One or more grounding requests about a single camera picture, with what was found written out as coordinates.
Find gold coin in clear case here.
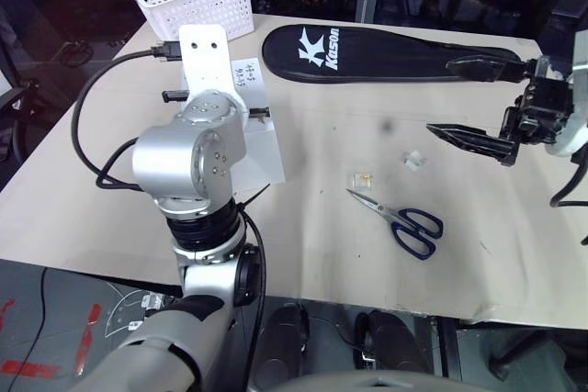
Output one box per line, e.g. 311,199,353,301
348,171,374,192

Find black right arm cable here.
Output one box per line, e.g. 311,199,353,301
549,148,588,210

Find black Kason racket bag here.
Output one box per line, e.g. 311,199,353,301
261,23,525,85

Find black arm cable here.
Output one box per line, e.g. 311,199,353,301
71,40,268,338
549,148,588,210

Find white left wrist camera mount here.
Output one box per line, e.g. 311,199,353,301
177,23,245,111

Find blue handled scissors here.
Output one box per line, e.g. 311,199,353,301
345,187,445,263

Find black office chair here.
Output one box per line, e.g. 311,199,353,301
0,33,36,163

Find clear acrylic plate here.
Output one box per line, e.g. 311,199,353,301
102,288,155,343

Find handwritten paper label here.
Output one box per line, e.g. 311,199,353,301
232,60,266,91

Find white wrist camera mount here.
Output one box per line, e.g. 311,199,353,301
177,23,245,111
546,28,588,160

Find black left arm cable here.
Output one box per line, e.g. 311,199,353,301
71,40,268,338

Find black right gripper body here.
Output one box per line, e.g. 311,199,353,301
500,57,576,146

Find dark rounded shape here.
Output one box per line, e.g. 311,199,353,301
257,303,310,388
352,308,435,377

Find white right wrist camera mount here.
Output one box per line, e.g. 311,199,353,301
546,28,588,160

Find black floor cable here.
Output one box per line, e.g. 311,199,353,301
6,266,48,392

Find silver robot body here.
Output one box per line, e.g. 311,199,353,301
275,367,437,392

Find white paper sheet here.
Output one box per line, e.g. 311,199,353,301
228,59,287,185

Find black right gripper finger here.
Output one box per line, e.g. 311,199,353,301
445,55,537,84
425,122,524,167

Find small clear plastic piece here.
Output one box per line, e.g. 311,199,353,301
402,150,427,174

